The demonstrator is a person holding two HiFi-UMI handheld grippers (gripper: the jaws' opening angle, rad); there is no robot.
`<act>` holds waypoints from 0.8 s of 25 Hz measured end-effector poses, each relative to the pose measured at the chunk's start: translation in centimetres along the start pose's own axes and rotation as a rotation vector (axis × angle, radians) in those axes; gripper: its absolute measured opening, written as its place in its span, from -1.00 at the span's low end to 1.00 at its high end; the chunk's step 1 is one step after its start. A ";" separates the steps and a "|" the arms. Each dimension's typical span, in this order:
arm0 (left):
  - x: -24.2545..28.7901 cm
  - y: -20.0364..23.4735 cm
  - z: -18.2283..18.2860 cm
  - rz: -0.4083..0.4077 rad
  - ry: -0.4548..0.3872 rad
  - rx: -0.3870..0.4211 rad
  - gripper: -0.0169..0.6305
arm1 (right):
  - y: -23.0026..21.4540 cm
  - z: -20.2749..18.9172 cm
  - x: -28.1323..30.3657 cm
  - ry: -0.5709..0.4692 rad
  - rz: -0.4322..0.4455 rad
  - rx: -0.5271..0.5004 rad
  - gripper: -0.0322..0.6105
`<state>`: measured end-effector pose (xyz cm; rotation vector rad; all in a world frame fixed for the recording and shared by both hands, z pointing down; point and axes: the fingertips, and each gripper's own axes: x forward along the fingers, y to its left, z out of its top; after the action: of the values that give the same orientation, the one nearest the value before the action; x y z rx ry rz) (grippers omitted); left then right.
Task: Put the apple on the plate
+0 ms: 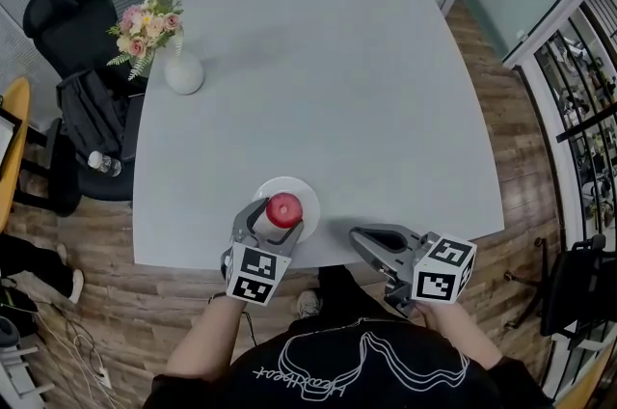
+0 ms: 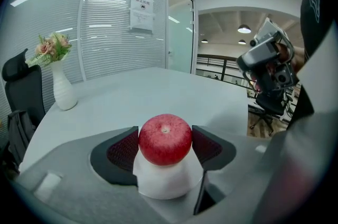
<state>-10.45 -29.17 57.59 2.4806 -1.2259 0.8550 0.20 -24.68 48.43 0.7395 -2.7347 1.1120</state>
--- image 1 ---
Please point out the black backpack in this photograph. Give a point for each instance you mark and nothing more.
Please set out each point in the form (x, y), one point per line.
(91, 113)

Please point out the white power strip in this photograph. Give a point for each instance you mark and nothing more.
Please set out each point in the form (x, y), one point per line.
(103, 379)

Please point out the black swivel chair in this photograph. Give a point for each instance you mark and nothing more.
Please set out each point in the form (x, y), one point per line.
(578, 291)

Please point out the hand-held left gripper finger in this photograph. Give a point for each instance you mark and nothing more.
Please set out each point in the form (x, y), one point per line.
(289, 240)
(245, 224)

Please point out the black metal railing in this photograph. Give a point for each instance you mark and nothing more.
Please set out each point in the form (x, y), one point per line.
(583, 132)

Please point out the person's grey shoe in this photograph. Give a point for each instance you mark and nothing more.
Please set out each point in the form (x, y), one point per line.
(308, 303)

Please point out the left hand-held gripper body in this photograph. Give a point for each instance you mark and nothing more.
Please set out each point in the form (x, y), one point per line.
(255, 274)

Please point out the black mesh office chair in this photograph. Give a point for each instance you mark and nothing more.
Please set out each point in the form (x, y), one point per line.
(72, 31)

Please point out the white round vase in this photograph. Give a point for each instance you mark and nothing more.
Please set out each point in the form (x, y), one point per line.
(184, 74)

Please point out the white round plate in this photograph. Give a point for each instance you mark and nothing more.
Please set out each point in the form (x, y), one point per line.
(308, 204)

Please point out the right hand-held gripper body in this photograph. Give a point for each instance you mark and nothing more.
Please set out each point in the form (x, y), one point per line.
(438, 272)

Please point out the grey square table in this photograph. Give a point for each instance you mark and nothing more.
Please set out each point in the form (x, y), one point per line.
(328, 108)

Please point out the person's black trouser leg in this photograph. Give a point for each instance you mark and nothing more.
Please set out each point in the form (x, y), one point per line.
(347, 296)

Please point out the round wooden side table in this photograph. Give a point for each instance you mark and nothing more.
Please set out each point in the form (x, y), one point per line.
(17, 98)

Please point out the clear water bottle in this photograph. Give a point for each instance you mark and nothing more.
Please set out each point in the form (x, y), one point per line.
(105, 163)

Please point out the person's right forearm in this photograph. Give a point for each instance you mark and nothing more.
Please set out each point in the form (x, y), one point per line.
(463, 335)

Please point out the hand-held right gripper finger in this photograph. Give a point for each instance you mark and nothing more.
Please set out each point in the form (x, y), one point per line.
(385, 261)
(390, 228)

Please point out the black framed white box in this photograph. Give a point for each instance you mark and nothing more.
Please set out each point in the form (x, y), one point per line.
(6, 132)

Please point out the person's left forearm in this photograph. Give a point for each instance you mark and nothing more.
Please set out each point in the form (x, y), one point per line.
(207, 339)

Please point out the red apple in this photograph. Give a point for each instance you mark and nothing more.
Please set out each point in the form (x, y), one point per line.
(284, 209)

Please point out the pink flower bouquet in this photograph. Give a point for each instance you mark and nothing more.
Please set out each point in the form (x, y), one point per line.
(147, 28)

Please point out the person's black printed shirt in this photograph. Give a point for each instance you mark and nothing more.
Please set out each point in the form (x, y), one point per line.
(361, 373)

